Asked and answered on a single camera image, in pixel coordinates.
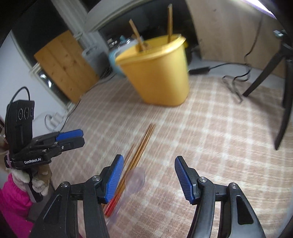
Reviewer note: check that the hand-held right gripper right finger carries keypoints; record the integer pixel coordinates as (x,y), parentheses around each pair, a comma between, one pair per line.
(185,180)

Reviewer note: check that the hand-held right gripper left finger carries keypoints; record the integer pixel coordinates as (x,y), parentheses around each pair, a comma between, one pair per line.
(113,180)

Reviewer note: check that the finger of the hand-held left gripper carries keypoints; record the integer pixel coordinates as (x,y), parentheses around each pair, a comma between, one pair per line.
(72,143)
(68,135)

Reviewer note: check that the clear plastic spoon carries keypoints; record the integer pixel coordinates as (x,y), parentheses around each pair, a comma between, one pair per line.
(136,180)

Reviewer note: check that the red-tipped wooden chopstick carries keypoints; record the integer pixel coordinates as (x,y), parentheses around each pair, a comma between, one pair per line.
(136,34)
(144,146)
(138,147)
(129,152)
(170,20)

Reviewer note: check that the yellow plastic container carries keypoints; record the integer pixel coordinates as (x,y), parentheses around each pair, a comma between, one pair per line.
(158,75)

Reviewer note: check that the person's left hand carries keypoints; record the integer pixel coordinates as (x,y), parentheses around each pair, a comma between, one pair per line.
(39,180)

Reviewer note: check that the white power strip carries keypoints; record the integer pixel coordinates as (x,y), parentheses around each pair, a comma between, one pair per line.
(55,119)

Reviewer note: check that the checked table cloth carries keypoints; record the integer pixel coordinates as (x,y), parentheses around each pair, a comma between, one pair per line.
(206,137)

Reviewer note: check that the pine wood board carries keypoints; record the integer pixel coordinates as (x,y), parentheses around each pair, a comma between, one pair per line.
(64,64)

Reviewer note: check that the grey cutting board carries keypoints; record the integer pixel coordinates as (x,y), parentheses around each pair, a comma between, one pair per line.
(93,59)

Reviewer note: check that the black tripod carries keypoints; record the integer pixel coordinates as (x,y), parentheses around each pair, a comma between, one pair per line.
(261,77)

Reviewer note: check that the light plywood board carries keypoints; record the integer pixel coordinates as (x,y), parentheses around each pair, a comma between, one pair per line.
(224,34)

